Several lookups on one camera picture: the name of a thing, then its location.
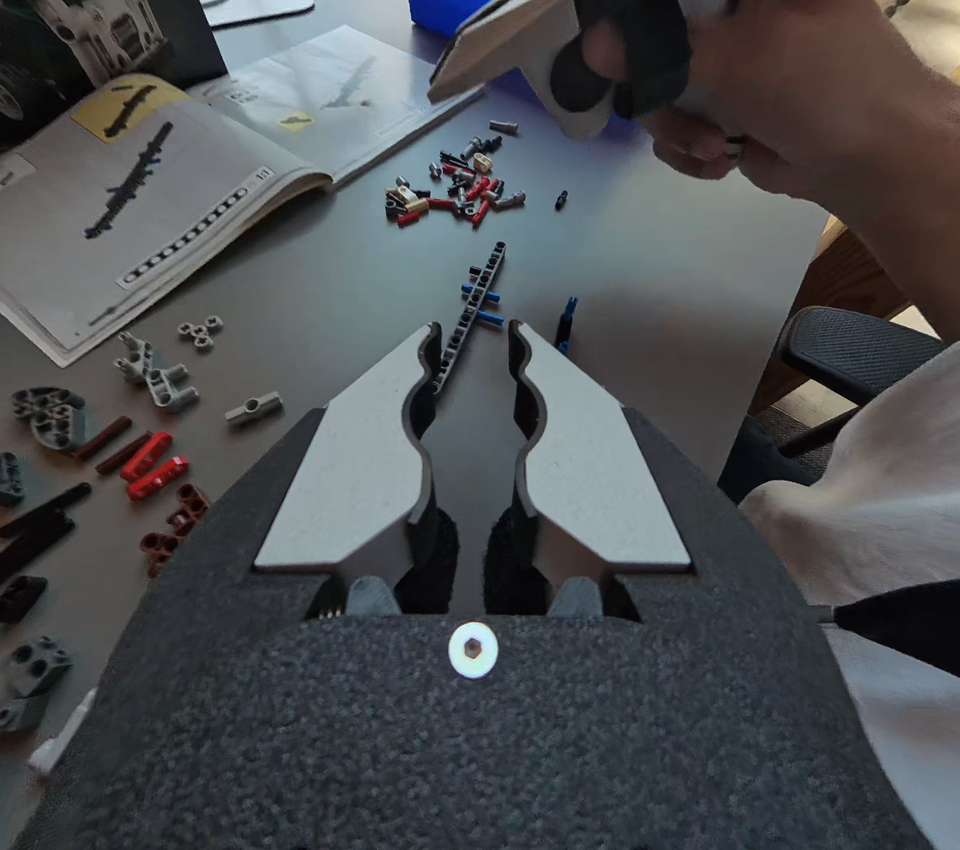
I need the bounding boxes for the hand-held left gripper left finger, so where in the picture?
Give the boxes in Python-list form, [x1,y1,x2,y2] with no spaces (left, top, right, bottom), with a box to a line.
[253,321,444,617]

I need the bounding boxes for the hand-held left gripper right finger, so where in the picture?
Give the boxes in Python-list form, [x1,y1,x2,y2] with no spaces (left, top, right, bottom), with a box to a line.
[508,319,693,617]

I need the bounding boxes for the person's right forearm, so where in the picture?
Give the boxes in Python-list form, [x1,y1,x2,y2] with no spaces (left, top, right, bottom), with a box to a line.
[810,62,960,345]

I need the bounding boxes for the grey lego axle connector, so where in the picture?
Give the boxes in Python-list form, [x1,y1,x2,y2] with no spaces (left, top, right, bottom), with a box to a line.
[225,391,285,427]

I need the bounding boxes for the pile of small lego pins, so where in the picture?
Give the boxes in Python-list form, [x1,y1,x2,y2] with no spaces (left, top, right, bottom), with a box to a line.
[384,131,528,230]

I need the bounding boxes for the red lego liftarm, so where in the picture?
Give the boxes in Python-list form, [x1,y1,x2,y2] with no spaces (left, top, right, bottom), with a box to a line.
[126,456,190,502]
[120,431,175,484]

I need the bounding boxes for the long grey lego beam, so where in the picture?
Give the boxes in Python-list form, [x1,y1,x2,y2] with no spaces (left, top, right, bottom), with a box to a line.
[429,239,508,395]

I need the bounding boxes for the brown lego axle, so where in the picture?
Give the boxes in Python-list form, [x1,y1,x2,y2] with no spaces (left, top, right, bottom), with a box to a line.
[75,415,135,461]
[94,431,155,476]

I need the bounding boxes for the dark grey curved lego piece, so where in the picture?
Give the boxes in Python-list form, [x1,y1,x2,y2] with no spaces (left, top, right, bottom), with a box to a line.
[30,407,97,454]
[11,386,84,425]

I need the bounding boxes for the open lego instruction booklet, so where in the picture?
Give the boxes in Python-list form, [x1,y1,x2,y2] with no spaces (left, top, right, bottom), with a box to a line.
[0,25,489,370]

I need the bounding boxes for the long black lego beam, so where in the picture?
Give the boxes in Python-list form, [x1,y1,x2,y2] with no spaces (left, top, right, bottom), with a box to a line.
[0,482,93,540]
[0,512,76,585]

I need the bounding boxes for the short black lego piece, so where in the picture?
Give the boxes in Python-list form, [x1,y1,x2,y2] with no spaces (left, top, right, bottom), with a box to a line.
[0,574,50,626]

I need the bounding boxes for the dark grey holed lego block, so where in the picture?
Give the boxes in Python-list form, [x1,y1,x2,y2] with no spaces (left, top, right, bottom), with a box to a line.
[0,636,75,731]

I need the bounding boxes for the white lego piece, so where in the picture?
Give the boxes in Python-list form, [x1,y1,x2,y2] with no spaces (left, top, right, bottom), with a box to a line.
[28,688,99,776]

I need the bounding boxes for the black lego set box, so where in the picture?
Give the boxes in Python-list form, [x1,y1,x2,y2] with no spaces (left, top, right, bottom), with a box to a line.
[0,0,230,150]

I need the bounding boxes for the person's right hand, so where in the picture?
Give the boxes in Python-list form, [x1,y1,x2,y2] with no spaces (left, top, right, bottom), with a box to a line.
[647,0,937,205]

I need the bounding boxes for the person's leg in dark pants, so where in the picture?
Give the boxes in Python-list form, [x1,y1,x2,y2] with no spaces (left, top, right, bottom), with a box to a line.
[716,415,819,506]

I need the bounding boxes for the black office chair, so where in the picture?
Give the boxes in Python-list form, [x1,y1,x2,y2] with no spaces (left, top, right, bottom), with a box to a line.
[776,306,952,461]

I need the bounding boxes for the black strap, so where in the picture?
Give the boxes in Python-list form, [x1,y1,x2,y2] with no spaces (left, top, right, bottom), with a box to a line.
[810,580,960,679]

